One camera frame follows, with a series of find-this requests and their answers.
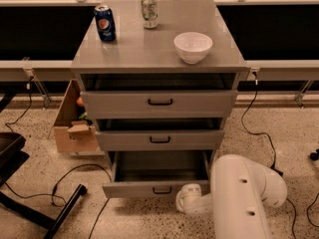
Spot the grey drawer cabinet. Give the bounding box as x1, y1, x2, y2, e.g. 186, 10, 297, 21
70, 0, 248, 166

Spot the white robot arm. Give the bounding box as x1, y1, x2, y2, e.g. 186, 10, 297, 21
175, 154, 287, 239

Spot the grey drawer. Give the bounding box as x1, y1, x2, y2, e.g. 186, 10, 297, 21
96, 129, 224, 151
103, 150, 214, 198
81, 91, 236, 119

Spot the grey bottom drawer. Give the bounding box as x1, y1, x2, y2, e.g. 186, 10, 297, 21
103, 150, 214, 198

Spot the black right cable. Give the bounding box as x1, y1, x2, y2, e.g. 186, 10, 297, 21
240, 78, 298, 239

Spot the black chair base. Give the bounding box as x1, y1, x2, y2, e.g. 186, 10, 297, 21
0, 131, 89, 239

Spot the black left cable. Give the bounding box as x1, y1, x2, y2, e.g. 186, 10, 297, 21
3, 163, 114, 239

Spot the grey middle drawer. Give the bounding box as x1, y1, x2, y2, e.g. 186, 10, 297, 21
96, 129, 224, 151

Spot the cardboard box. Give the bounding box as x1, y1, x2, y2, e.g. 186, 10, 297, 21
53, 80, 100, 154

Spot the black cable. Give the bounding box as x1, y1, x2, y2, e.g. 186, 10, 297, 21
3, 163, 114, 239
240, 78, 298, 239

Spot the black caster wheel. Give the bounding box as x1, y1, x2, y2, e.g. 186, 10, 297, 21
309, 149, 319, 161

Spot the grey top drawer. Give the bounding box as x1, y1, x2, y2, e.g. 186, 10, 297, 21
81, 91, 236, 119

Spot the blue Pepsi can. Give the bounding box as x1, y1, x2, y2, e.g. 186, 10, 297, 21
94, 5, 117, 42

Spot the white ceramic bowl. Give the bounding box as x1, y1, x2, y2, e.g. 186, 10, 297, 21
173, 32, 213, 65

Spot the orange fruit in box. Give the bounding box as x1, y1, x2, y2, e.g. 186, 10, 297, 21
76, 97, 84, 108

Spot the white green soda can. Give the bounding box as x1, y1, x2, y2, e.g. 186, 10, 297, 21
141, 0, 158, 29

